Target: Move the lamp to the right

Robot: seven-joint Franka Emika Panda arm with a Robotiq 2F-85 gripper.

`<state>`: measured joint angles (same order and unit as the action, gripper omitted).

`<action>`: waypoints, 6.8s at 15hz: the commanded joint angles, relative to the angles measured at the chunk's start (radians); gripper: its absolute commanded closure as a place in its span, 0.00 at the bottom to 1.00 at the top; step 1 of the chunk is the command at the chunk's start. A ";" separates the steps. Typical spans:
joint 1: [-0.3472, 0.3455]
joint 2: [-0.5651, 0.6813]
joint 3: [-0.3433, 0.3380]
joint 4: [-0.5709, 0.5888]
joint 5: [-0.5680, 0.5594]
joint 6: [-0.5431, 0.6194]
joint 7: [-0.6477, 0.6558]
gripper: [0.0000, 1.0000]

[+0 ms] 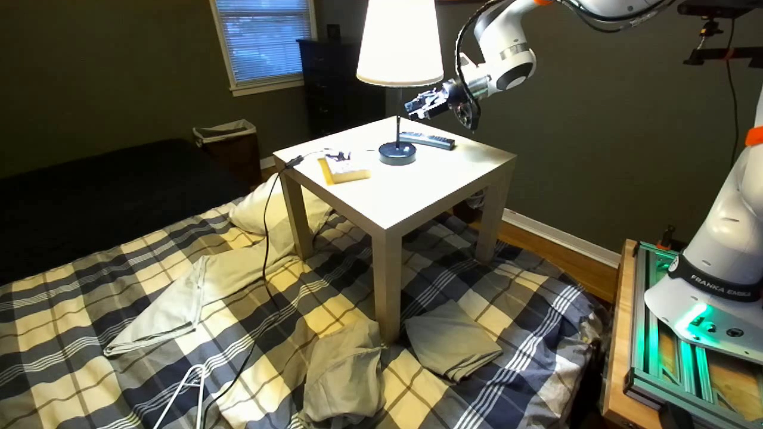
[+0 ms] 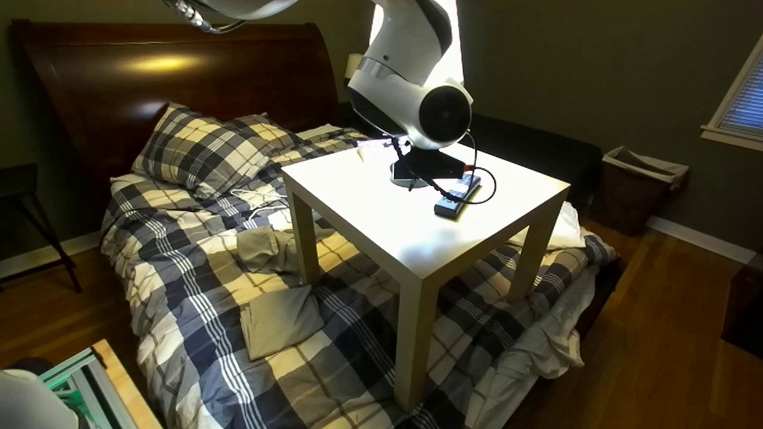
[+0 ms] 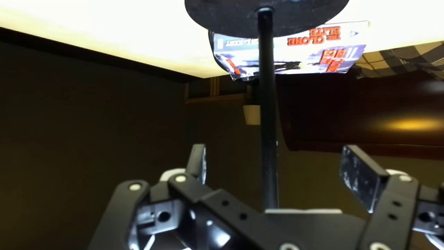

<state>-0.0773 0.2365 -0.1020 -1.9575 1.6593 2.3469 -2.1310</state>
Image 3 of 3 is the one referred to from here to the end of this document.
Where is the dark wooden headboard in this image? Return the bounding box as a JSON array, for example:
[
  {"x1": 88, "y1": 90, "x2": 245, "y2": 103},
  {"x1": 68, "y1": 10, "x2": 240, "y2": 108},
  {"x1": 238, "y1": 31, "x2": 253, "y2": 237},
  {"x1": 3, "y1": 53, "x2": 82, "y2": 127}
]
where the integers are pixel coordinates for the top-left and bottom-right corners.
[{"x1": 277, "y1": 74, "x2": 444, "y2": 162}]

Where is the red and white printed box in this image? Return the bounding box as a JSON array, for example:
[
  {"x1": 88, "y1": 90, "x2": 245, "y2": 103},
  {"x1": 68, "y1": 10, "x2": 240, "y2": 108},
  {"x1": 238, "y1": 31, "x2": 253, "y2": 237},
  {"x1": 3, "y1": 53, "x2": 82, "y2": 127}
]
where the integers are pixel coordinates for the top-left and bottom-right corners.
[{"x1": 207, "y1": 20, "x2": 372, "y2": 81}]

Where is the white square side table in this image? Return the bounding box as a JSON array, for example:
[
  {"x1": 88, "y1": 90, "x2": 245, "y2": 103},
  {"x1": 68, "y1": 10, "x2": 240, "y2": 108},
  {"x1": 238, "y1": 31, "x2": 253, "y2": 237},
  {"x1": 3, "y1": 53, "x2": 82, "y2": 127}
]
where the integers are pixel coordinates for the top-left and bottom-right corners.
[{"x1": 0, "y1": 0, "x2": 444, "y2": 81}]

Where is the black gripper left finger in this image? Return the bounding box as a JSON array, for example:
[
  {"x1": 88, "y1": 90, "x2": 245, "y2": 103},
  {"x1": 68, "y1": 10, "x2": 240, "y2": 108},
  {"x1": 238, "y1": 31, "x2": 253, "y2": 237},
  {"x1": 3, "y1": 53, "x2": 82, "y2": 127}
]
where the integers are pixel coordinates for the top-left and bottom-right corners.
[{"x1": 88, "y1": 144, "x2": 268, "y2": 250}]

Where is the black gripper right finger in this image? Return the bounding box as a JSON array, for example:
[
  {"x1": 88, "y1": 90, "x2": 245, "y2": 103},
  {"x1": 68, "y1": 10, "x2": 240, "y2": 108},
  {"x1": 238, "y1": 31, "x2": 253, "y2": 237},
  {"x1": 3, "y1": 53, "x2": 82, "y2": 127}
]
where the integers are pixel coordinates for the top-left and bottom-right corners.
[{"x1": 339, "y1": 144, "x2": 444, "y2": 250}]

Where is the black lamp with white shade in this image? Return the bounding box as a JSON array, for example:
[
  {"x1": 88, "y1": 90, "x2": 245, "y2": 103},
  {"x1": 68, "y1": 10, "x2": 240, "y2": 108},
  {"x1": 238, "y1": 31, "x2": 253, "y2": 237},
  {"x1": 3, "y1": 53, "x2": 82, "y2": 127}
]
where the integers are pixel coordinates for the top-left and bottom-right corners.
[{"x1": 184, "y1": 0, "x2": 351, "y2": 215}]

